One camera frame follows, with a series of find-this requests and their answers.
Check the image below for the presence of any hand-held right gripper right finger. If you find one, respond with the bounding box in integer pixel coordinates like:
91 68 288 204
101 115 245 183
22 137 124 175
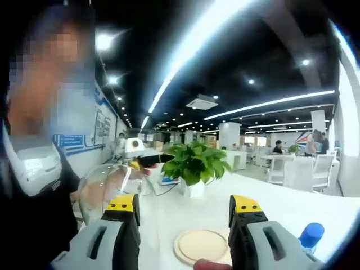
228 194 325 270

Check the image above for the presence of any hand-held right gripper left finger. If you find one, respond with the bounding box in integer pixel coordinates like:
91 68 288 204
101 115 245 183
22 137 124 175
49 193 141 270

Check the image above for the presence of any blue-capped Mizone bottle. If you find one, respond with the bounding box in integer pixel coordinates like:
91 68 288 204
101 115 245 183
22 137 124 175
297 222 326 255

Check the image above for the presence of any clear glass dome cover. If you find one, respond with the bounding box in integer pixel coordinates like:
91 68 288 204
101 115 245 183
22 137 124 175
76 162 159 226

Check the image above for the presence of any round wooden base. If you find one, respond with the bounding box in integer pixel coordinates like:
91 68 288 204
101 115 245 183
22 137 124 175
173 228 235 267

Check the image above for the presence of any person's left hand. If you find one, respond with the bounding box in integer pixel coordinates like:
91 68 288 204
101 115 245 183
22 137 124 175
139 164 160 178

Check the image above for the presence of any person's right hand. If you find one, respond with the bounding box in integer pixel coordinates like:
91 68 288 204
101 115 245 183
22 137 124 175
193 258 235 270

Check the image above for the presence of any blue box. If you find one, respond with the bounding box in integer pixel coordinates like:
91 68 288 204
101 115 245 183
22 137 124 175
160 175 181 186

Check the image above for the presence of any green potted plant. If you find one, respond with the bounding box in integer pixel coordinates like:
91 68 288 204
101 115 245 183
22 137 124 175
161 141 233 198

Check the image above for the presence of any person in black shirt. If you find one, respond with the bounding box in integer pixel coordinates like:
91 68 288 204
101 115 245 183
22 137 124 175
0 146 82 255

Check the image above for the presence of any ceiling air conditioner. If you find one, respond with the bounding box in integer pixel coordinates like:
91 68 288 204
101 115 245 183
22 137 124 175
185 93 219 111

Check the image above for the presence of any white desk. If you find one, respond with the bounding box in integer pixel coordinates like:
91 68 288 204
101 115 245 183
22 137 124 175
260 154 316 192

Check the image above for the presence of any white pillar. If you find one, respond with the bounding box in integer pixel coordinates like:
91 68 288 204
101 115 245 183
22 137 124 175
218 121 241 151

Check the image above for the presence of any white office chair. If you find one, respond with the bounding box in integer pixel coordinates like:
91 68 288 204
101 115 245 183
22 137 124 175
311 154 338 193

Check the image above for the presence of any long ceiling strip light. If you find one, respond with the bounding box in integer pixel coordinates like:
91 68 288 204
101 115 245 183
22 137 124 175
147 0 253 114

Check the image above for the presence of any thin ceiling strip light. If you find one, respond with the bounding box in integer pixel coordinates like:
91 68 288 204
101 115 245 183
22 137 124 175
203 89 336 121

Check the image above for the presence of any thin dark table cable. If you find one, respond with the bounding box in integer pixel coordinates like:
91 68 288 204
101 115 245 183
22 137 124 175
139 179 181 197

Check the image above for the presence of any blue wall poster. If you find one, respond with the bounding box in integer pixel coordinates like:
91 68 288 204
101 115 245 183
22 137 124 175
52 80 119 156

